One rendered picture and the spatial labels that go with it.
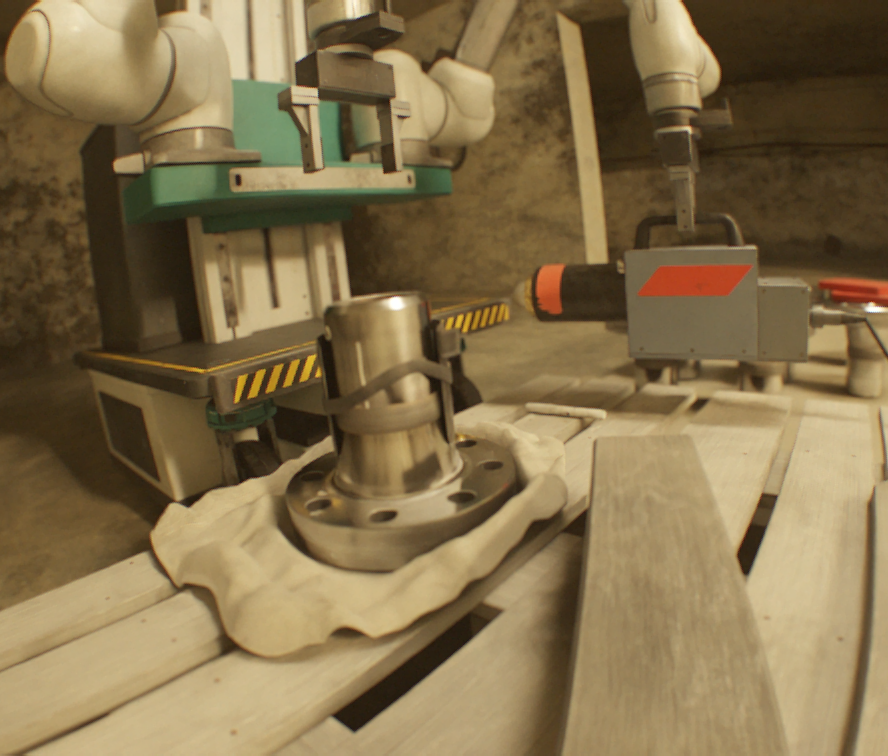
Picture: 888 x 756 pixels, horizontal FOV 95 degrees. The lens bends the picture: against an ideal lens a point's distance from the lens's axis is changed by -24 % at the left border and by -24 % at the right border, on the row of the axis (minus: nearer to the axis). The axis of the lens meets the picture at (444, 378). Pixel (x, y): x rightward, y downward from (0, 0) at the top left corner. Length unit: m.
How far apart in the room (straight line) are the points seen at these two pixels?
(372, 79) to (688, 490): 0.60
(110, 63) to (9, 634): 0.65
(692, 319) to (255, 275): 0.82
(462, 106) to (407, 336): 0.82
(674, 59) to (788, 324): 0.43
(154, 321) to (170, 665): 0.79
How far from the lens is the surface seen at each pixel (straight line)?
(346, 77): 0.70
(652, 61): 0.89
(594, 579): 0.34
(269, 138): 1.10
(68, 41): 0.72
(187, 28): 0.91
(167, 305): 1.16
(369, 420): 0.53
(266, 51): 1.27
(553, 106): 4.74
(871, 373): 1.52
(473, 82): 1.27
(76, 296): 5.29
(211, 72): 0.88
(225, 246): 1.05
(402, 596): 0.44
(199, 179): 0.82
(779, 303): 0.83
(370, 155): 1.11
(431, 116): 1.19
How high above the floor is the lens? 0.43
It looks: 14 degrees down
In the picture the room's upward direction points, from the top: 6 degrees counter-clockwise
